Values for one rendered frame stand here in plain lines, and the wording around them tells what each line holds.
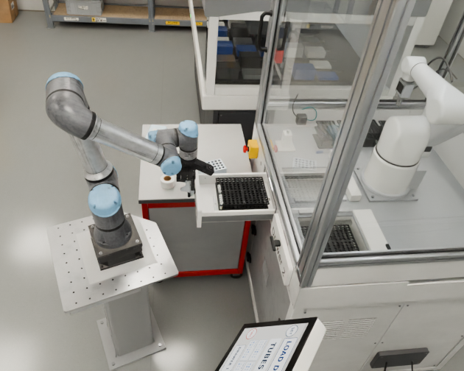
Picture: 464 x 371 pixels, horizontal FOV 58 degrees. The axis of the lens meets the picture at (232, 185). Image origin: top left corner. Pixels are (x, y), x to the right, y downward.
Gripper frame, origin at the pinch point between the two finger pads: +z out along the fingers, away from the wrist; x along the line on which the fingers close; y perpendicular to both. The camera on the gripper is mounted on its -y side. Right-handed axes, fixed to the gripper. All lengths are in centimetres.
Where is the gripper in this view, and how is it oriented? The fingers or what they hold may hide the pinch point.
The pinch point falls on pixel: (192, 190)
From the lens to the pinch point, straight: 186.5
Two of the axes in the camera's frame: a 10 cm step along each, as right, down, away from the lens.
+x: 1.2, 6.8, -7.2
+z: -0.8, 7.3, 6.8
